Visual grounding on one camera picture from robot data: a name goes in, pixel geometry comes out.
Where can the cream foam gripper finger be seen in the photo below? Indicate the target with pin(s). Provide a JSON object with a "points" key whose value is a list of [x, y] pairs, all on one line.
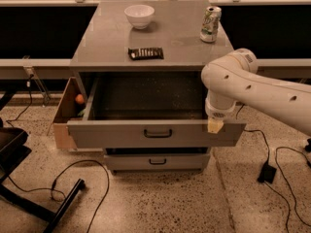
{"points": [[214, 125]]}

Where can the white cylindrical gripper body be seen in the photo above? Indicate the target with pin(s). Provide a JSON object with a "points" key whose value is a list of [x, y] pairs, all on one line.
{"points": [[220, 114]]}

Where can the grey top drawer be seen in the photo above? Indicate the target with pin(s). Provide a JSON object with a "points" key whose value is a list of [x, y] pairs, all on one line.
{"points": [[133, 110]]}

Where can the grey drawer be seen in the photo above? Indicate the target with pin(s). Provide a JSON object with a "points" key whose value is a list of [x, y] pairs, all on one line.
{"points": [[133, 110], [134, 162]]}

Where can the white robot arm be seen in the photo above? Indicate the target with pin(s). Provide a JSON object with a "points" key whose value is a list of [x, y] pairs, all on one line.
{"points": [[233, 78]]}

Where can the grey drawer cabinet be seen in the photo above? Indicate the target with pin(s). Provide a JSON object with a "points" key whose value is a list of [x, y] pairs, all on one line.
{"points": [[174, 28]]}

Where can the grey bottom drawer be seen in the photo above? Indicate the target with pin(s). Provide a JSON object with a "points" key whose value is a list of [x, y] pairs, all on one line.
{"points": [[134, 162]]}

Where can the green white soda can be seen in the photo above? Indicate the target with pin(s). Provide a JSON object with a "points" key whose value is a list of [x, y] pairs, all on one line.
{"points": [[210, 24]]}

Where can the black snack bar wrapper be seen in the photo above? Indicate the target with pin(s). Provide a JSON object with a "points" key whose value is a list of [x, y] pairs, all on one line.
{"points": [[146, 53]]}

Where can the white ceramic bowl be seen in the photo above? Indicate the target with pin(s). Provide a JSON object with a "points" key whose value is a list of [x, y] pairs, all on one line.
{"points": [[139, 16]]}

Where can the orange fruit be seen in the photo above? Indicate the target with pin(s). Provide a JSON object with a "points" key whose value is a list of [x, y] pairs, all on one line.
{"points": [[79, 99]]}

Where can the brown cardboard box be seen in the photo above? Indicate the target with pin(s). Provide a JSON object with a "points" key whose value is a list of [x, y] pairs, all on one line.
{"points": [[67, 109]]}

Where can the black chair base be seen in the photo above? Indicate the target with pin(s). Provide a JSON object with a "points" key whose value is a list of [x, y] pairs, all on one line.
{"points": [[45, 176]]}

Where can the black power adapter with cable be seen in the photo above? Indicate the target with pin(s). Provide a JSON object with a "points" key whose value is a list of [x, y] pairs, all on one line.
{"points": [[267, 172]]}

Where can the left wall socket with cable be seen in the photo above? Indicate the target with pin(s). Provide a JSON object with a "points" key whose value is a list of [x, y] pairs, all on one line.
{"points": [[30, 73]]}

